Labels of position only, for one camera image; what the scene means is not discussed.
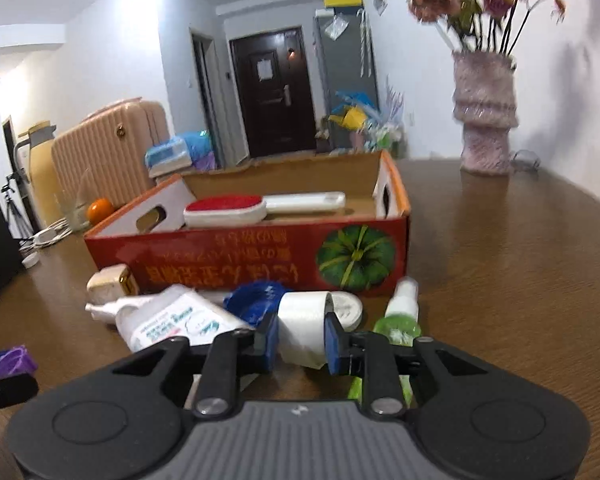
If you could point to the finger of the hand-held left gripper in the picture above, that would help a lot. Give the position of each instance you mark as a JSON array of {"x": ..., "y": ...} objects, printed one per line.
[{"x": 7, "y": 392}]

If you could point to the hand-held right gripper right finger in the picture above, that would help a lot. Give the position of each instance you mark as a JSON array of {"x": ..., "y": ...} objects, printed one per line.
[{"x": 334, "y": 345}]

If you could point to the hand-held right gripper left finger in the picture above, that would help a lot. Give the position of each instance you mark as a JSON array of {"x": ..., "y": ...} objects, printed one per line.
[{"x": 267, "y": 342}]

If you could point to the white plastic roll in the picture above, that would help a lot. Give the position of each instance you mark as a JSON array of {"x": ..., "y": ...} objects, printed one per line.
[{"x": 300, "y": 320}]

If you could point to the blue ribbed cap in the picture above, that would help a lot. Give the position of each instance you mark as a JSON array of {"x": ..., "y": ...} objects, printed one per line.
[{"x": 252, "y": 300}]

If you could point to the green spray bottle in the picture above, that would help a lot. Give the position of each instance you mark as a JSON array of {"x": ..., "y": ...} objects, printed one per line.
[{"x": 402, "y": 327}]

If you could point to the red cardboard box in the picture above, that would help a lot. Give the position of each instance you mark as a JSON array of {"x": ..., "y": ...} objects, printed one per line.
[{"x": 260, "y": 260}]

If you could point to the white labelled bottle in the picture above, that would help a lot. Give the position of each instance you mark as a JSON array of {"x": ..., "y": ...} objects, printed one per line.
[{"x": 169, "y": 320}]

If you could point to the red and white lint brush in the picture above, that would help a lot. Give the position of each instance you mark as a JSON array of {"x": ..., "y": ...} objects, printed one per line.
[{"x": 224, "y": 210}]

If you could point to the purple cloth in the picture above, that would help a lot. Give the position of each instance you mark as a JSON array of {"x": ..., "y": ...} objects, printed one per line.
[{"x": 12, "y": 362}]

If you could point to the small white cap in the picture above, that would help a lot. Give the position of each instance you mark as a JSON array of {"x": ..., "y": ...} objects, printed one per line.
[{"x": 30, "y": 260}]

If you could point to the white power strip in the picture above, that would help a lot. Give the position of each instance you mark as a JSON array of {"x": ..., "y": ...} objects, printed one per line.
[{"x": 44, "y": 235}]

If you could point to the black tripod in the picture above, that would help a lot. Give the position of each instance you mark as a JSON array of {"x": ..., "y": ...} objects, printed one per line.
[{"x": 14, "y": 210}]

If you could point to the clear glass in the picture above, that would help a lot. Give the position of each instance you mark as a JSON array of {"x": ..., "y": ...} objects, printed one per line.
[{"x": 74, "y": 210}]

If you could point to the orange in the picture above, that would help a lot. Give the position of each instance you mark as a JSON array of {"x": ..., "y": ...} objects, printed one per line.
[{"x": 100, "y": 211}]

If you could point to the blue tissue pack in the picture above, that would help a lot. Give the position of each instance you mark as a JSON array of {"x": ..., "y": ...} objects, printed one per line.
[{"x": 199, "y": 145}]

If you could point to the white tissue pack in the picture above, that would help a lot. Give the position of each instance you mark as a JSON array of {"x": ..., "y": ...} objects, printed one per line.
[{"x": 167, "y": 157}]

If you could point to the yellow thermos jug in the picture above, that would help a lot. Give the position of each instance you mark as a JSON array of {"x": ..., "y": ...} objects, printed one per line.
[{"x": 37, "y": 170}]

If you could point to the dark brown door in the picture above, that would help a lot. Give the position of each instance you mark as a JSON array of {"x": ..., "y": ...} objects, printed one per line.
[{"x": 272, "y": 95}]

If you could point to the lavender flower bunch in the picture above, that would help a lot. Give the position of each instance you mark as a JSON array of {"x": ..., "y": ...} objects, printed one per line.
[{"x": 395, "y": 105}]

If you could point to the pink ribbed suitcase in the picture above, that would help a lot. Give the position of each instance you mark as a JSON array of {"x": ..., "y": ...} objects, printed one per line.
[{"x": 109, "y": 150}]

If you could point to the eyeglasses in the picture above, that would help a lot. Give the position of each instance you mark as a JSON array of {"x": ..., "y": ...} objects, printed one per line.
[{"x": 525, "y": 160}]

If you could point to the pink textured vase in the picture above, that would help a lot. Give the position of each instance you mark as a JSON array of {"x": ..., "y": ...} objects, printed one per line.
[{"x": 485, "y": 110}]

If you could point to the grey refrigerator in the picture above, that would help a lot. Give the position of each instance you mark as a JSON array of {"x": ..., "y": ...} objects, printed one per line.
[{"x": 347, "y": 65}]

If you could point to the hanging umbrella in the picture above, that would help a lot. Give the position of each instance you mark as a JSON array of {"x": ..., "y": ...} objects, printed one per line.
[{"x": 364, "y": 40}]

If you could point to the clear plastic bag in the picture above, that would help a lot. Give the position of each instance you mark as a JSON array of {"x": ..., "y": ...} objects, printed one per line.
[{"x": 337, "y": 27}]

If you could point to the yellow box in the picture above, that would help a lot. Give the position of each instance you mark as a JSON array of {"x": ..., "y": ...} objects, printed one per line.
[{"x": 341, "y": 1}]

